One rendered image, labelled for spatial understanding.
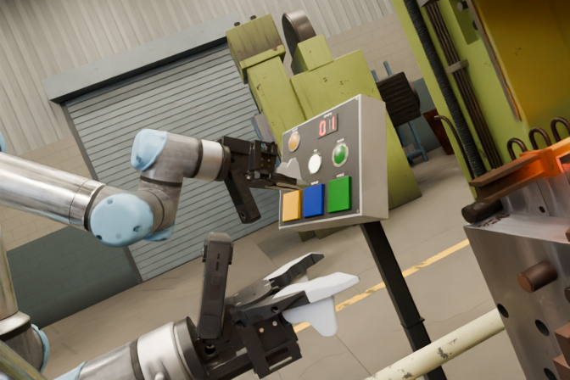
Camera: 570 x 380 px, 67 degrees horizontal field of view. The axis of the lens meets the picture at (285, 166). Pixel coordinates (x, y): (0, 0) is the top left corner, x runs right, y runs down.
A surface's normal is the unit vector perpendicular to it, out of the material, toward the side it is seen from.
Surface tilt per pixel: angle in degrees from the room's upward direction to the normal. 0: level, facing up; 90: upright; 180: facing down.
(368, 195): 90
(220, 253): 91
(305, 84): 90
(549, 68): 90
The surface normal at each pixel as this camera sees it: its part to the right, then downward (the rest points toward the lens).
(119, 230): -0.02, 0.04
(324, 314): -0.36, 0.18
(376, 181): 0.53, -0.21
